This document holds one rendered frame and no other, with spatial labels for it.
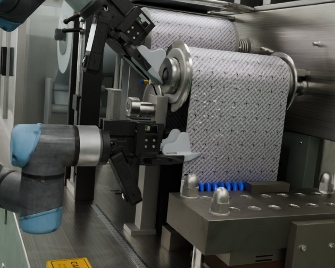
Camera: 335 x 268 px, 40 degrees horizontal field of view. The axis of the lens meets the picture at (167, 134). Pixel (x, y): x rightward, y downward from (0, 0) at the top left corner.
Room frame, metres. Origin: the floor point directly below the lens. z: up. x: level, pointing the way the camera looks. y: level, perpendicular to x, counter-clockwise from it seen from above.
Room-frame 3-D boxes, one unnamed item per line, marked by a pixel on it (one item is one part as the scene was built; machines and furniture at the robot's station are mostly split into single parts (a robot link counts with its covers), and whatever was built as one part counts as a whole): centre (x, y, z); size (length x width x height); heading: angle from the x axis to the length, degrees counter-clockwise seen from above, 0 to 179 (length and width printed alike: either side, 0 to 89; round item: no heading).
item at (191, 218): (0.87, -0.23, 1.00); 0.40 x 0.16 x 0.06; 114
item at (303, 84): (1.08, -0.27, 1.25); 0.07 x 0.04 x 0.04; 114
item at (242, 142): (0.96, -0.15, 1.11); 0.23 x 0.01 x 0.18; 114
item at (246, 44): (1.31, -0.17, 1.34); 0.07 x 0.07 x 0.07; 24
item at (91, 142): (0.83, 0.15, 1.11); 0.08 x 0.05 x 0.08; 24
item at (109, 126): (0.86, 0.07, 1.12); 0.12 x 0.08 x 0.09; 114
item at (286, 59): (1.07, -0.24, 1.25); 0.15 x 0.01 x 0.15; 24
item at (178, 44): (0.96, -0.01, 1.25); 0.15 x 0.01 x 0.15; 24
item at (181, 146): (0.89, -0.03, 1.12); 0.09 x 0.03 x 0.06; 113
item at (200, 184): (0.94, -0.15, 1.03); 0.21 x 0.04 x 0.03; 114
